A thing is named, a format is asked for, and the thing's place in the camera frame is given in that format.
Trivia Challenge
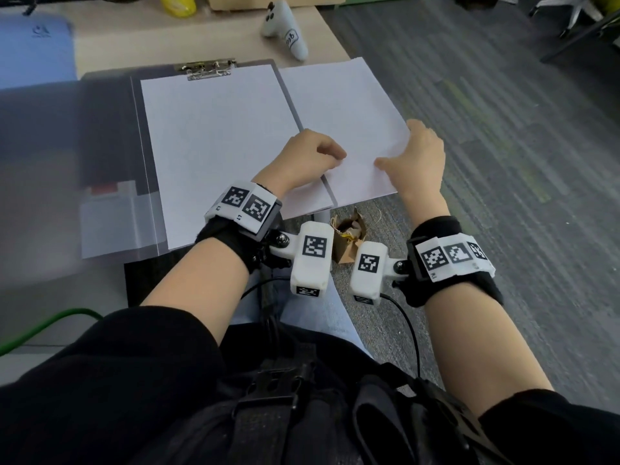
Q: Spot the person's left hand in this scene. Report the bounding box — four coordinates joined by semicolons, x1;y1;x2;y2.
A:
251;129;347;199

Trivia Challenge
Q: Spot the person's right hand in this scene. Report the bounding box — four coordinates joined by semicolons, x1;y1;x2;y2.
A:
373;119;450;227

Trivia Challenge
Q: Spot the stack of white papers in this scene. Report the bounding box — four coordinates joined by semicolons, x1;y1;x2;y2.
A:
280;56;413;209

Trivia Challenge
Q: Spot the white paper bundle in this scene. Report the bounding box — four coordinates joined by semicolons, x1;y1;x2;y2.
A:
140;64;336;251

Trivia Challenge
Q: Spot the gray translucent clip folder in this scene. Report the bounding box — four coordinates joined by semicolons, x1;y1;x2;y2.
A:
0;57;338;286

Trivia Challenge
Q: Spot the gray blue folder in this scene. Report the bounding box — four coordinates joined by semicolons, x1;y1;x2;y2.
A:
0;14;78;90

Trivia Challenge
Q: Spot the person's left forearm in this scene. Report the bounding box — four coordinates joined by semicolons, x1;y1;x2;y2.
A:
141;236;251;346

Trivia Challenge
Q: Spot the person's right forearm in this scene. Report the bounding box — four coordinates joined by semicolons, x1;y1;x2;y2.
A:
424;283;553;417

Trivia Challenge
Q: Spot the person's right leg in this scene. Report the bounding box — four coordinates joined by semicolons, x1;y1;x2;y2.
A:
280;280;371;357

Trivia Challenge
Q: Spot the person's leg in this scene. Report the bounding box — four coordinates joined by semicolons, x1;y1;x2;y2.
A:
280;280;371;357
232;285;265;325

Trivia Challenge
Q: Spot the person's left leg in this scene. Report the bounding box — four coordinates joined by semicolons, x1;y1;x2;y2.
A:
232;285;265;325

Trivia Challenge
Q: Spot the person's black shirt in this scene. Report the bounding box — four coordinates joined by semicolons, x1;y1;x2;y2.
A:
0;306;620;465

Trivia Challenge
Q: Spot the brown paper bag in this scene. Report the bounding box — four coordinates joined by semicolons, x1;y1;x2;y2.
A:
331;207;369;265

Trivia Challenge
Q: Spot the white game controller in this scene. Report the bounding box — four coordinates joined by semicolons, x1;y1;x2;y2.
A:
260;0;309;62

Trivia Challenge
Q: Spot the cardboard box black logo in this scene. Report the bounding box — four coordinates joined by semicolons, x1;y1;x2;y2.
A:
207;0;347;11

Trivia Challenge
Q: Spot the yellow drink bottle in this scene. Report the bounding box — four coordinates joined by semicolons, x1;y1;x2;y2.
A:
160;0;197;19

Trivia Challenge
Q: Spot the white office chair base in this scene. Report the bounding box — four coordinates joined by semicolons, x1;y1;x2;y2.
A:
528;0;620;63

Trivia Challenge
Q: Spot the black chest harness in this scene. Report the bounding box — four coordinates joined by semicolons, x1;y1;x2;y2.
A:
130;324;514;465

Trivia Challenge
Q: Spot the black marker wrist strap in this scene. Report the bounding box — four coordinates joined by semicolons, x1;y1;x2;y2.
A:
195;181;284;274
395;216;504;308

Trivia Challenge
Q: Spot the black camera cable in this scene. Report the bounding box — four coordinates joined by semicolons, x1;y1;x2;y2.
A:
240;277;291;300
380;293;421;378

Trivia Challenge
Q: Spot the green cable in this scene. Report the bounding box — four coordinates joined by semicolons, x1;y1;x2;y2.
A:
0;308;103;357

